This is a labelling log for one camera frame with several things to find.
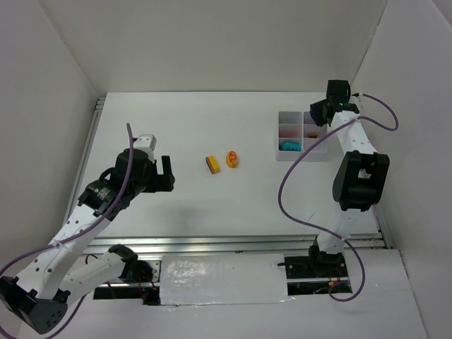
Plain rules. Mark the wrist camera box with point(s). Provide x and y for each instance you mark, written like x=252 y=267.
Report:
x=146 y=143
x=356 y=99

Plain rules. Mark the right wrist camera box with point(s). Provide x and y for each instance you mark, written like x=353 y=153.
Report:
x=356 y=99

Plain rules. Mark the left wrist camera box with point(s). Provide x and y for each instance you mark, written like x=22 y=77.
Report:
x=146 y=143

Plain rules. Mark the white compartment organizer tray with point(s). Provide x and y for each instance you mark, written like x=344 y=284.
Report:
x=302 y=136

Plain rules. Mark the teal lego plate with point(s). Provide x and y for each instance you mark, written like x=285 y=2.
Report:
x=290 y=146

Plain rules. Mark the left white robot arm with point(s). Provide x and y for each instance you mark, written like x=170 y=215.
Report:
x=41 y=293

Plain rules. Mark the white foil-taped panel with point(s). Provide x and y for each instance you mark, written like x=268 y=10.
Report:
x=223 y=279

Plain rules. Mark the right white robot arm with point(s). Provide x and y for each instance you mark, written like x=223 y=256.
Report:
x=357 y=186

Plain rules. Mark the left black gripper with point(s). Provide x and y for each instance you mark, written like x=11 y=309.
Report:
x=161 y=180

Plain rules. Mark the yellow brown lego brick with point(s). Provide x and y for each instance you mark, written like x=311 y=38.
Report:
x=212 y=164

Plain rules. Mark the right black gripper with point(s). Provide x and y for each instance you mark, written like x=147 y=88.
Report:
x=318 y=113

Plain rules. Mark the yellow butterfly lego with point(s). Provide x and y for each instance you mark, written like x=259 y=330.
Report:
x=232 y=159

